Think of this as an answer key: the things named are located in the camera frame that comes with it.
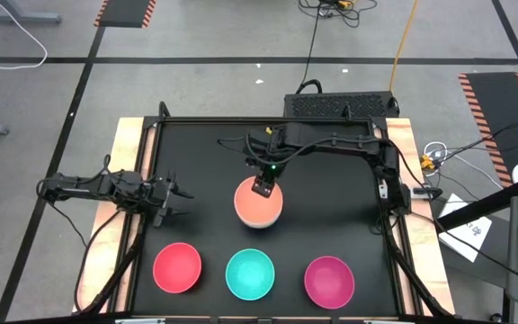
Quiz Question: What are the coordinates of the peach orange bowl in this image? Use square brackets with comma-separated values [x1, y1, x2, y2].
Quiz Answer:
[233, 175, 284, 230]

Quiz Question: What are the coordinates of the red bowl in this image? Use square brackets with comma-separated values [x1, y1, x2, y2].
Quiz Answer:
[152, 242, 203, 294]

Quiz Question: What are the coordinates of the white floor cable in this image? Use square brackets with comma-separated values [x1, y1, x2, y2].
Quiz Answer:
[0, 0, 49, 71]

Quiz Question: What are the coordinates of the black perforated computer case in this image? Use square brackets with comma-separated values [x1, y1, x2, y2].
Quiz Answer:
[283, 91, 399, 119]

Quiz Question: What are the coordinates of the black hazard-striped floor mat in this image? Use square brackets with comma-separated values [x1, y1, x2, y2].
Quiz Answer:
[94, 0, 157, 30]
[457, 71, 518, 189]

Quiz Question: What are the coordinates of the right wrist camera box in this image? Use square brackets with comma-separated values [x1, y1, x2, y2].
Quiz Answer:
[258, 159, 285, 180]

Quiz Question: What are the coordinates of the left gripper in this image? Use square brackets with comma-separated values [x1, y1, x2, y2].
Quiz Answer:
[149, 170, 195, 229]

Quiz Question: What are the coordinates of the white paper sheet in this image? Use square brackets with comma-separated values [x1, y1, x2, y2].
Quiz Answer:
[437, 193, 493, 264]

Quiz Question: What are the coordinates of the black desk beam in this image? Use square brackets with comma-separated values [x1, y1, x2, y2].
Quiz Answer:
[435, 177, 518, 231]

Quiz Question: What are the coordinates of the thick yellow cable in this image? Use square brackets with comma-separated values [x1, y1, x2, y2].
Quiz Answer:
[388, 0, 420, 93]

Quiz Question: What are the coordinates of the wooden table side board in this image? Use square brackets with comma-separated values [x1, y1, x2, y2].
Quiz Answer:
[387, 117, 457, 316]
[73, 117, 146, 315]

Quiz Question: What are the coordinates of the black cable bundle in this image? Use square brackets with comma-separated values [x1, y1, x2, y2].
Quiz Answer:
[298, 0, 378, 28]

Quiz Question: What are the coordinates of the turquoise bowl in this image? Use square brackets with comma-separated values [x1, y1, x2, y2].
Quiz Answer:
[225, 247, 276, 302]

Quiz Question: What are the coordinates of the black cable sleeve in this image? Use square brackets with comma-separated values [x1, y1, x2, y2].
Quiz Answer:
[73, 209, 148, 315]
[384, 215, 453, 319]

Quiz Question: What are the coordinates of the magenta bowl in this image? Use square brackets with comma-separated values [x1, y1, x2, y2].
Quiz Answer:
[303, 255, 356, 311]

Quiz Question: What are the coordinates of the long black floor cable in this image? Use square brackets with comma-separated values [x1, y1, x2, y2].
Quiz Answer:
[301, 6, 322, 94]

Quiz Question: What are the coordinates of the white cable coil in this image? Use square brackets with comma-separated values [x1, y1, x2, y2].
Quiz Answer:
[423, 140, 505, 190]

